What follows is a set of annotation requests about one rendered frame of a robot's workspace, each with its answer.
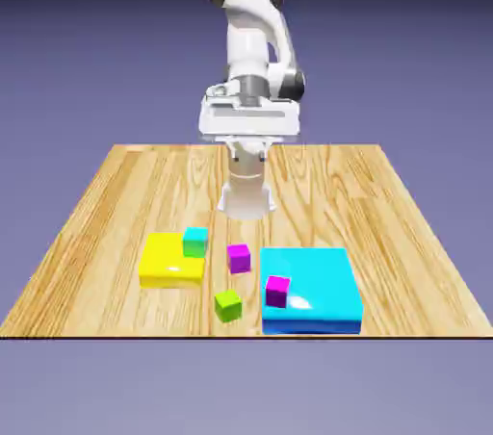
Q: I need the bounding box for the small magenta cube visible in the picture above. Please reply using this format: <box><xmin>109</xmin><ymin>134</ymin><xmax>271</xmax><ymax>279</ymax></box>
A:
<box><xmin>225</xmin><ymin>243</ymin><xmax>252</xmax><ymax>275</ymax></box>
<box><xmin>264</xmin><ymin>274</ymin><xmax>292</xmax><ymax>309</ymax></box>

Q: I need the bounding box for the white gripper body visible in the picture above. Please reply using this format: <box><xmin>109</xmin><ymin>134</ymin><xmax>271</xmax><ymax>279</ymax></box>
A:
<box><xmin>197</xmin><ymin>94</ymin><xmax>302</xmax><ymax>144</ymax></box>

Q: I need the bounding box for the large yellow box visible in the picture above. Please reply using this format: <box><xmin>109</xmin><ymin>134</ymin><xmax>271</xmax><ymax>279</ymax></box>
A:
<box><xmin>138</xmin><ymin>232</ymin><xmax>206</xmax><ymax>290</ymax></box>

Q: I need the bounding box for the small green cube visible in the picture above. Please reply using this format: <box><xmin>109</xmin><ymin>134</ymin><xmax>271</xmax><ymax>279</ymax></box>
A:
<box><xmin>214</xmin><ymin>289</ymin><xmax>244</xmax><ymax>324</ymax></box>

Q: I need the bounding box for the large cyan box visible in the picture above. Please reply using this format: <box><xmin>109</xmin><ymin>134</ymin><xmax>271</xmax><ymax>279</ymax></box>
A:
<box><xmin>259</xmin><ymin>246</ymin><xmax>365</xmax><ymax>336</ymax></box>

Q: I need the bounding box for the small cyan cube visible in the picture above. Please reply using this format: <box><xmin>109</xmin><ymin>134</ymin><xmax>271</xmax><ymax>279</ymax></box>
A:
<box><xmin>181</xmin><ymin>226</ymin><xmax>210</xmax><ymax>260</ymax></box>

